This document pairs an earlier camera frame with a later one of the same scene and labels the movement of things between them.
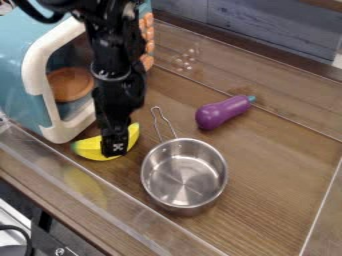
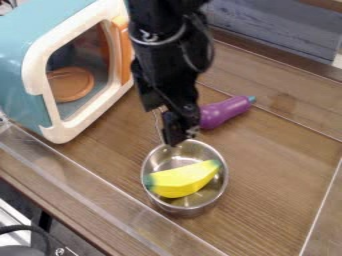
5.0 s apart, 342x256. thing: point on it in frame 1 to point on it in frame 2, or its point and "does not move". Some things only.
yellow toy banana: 88,148 to 179,182
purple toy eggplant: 215,113 does not move
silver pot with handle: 184,172 does not move
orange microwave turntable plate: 70,83 does not move
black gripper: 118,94 to 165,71
